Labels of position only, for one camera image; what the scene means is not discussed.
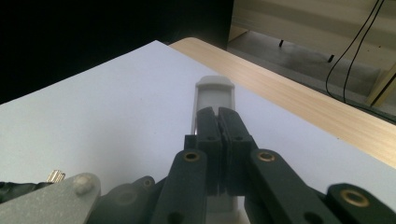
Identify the light wooden furniture leg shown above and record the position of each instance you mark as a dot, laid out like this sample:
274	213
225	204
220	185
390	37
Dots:
381	87

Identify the black curtain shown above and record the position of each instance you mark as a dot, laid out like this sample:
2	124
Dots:
93	31

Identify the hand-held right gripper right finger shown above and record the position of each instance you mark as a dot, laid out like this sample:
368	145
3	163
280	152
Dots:
235	146

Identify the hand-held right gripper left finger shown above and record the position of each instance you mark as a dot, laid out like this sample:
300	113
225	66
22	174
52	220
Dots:
213	146

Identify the white table mat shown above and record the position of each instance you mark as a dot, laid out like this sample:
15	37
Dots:
109	109

